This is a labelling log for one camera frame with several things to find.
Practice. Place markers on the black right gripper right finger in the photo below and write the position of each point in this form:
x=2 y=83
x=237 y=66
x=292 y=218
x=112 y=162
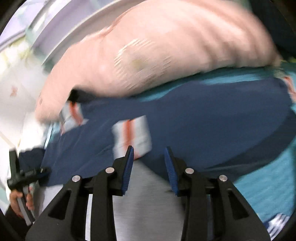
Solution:
x=214 y=209

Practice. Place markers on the lavender white headboard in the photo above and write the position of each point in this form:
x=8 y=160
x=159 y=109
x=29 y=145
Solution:
x=59 y=24

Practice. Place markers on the navy grey sweatshirt orange stripes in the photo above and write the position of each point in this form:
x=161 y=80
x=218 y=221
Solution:
x=231 y=129

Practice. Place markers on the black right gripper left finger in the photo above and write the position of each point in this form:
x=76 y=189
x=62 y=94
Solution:
x=84 y=201

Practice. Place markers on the teal quilted bed cover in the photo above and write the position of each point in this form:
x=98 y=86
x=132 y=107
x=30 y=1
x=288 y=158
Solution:
x=271 y=189

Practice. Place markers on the white duvet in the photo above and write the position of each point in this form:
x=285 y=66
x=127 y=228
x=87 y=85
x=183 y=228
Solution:
x=22 y=77

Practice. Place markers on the pink pillow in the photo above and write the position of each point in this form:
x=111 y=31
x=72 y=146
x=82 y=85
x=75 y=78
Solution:
x=153 y=43

